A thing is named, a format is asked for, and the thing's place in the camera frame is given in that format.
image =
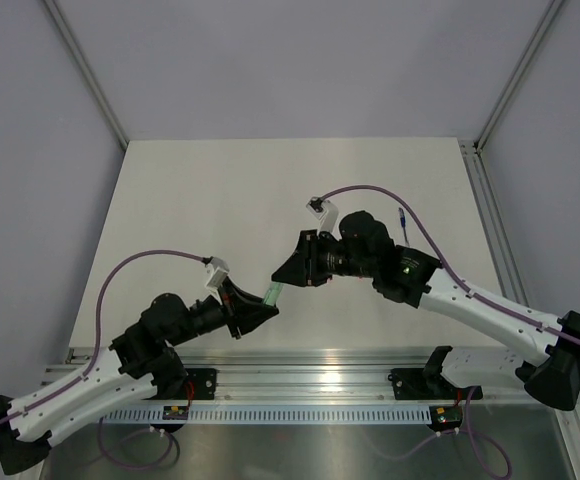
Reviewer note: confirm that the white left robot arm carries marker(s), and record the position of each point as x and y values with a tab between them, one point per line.
141	363

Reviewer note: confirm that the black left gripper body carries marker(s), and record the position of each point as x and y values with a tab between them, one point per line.
209	315

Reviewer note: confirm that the white slotted cable duct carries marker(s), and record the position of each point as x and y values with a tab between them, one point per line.
389	414

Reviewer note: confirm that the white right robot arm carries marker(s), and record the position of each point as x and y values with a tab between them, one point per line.
542	351

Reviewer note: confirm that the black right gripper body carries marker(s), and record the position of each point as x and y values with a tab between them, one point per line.
328	259

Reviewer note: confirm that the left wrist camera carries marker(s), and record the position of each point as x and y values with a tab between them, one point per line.
217	271

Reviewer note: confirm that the right circuit board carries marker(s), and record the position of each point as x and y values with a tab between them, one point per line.
446	417

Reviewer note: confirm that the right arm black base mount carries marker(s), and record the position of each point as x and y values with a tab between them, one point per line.
411	384

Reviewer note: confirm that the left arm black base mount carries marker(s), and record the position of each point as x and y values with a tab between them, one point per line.
200	385

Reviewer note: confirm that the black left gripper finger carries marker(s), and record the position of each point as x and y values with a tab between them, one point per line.
248	318
233	296

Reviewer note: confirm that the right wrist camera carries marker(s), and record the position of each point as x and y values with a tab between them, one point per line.
325	212

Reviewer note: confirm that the circuit board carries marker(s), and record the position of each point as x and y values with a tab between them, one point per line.
176	413
446	417

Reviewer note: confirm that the left circuit board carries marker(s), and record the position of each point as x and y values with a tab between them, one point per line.
176	413

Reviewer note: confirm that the green highlighter pen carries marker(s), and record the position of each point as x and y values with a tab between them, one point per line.
272	294

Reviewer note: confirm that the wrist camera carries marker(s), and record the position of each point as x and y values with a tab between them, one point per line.
217	271
325	212

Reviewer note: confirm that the blue grip gel pen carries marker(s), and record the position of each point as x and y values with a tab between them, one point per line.
403	223

